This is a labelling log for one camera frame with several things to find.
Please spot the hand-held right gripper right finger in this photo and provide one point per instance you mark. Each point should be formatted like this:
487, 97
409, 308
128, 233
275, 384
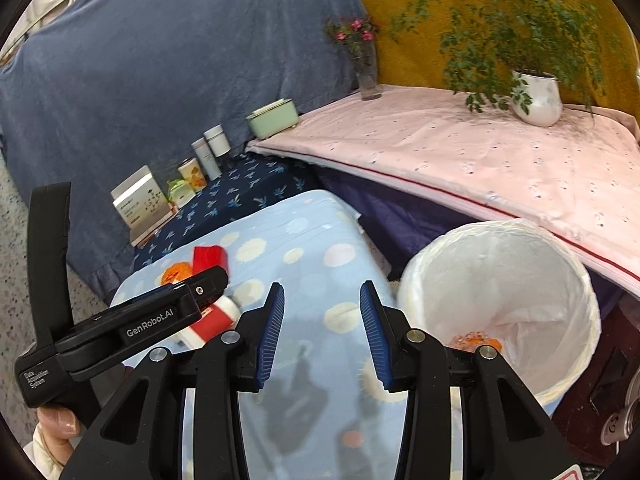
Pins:
375, 340

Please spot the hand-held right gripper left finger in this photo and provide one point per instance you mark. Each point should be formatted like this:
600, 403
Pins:
267, 340

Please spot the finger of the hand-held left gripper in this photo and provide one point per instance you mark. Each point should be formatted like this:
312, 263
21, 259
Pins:
210, 282

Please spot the floral scrunchie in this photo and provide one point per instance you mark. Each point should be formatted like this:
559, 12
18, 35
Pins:
467, 339

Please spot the white trash bin with liner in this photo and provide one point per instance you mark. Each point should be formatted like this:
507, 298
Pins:
500, 280

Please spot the person's left hand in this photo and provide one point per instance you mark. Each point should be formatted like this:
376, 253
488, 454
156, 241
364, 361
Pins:
57, 425

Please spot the red box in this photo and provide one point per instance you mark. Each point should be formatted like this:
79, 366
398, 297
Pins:
210, 257

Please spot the small orange plastic bag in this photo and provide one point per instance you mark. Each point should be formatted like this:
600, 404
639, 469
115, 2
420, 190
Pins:
177, 274

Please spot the light blue planet-print tablecloth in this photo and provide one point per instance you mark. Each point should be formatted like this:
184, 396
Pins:
310, 260

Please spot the navy leaf-print cloth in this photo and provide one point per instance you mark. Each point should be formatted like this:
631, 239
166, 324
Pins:
240, 195

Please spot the small green packet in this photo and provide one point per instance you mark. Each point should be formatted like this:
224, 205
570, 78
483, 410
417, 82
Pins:
180, 192

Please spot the white floral gift box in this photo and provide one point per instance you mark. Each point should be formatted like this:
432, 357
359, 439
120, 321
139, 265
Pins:
142, 205

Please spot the cream tin with orange print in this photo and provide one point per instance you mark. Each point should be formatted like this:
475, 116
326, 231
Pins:
192, 175

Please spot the tall white bottle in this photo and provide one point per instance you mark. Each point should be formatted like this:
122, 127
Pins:
207, 160

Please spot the white cylindrical jar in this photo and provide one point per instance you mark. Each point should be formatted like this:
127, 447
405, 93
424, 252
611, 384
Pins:
217, 142

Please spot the pale green tissue box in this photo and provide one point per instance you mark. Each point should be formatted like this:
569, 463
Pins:
272, 122

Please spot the pink dotted cloth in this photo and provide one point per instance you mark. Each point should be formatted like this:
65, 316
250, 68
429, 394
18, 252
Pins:
450, 160

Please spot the blue-grey blanket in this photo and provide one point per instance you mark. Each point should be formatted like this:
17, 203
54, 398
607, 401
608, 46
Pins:
175, 60

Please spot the glass vase with pink flowers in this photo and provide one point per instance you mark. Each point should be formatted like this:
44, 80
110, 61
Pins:
367, 80

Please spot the silver round metal object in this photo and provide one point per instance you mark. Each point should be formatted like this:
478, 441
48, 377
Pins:
620, 425

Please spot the green plant in white pot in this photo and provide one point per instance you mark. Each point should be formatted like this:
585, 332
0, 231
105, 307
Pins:
540, 97

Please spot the metal rail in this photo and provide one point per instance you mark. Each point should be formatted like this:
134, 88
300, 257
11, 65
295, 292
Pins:
60, 10

